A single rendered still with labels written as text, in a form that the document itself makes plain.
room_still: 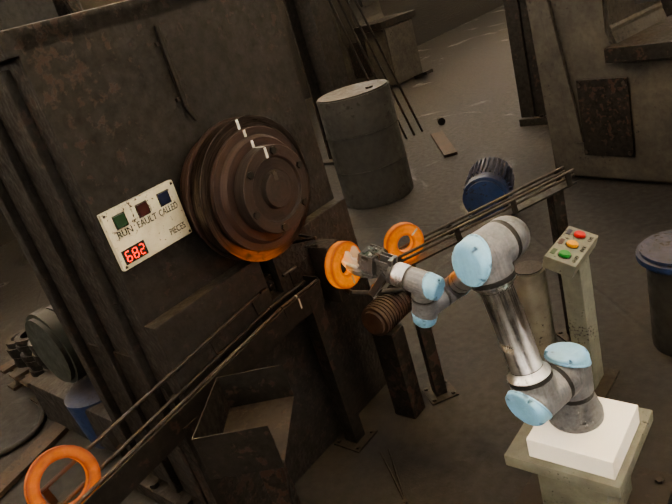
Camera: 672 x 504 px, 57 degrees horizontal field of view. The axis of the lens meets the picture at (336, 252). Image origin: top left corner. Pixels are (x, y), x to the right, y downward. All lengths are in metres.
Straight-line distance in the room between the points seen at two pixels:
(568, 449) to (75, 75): 1.67
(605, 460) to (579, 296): 0.73
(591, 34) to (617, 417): 2.75
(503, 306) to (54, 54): 1.33
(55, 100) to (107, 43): 0.23
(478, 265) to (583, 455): 0.62
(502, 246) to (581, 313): 0.90
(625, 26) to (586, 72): 0.32
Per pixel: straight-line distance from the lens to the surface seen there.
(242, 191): 1.87
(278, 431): 1.76
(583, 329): 2.44
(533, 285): 2.36
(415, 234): 2.33
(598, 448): 1.85
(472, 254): 1.51
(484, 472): 2.33
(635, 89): 4.15
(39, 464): 1.84
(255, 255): 2.01
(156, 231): 1.94
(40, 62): 1.84
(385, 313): 2.30
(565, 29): 4.29
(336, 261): 1.95
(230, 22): 2.22
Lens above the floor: 1.63
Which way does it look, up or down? 23 degrees down
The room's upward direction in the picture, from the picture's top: 17 degrees counter-clockwise
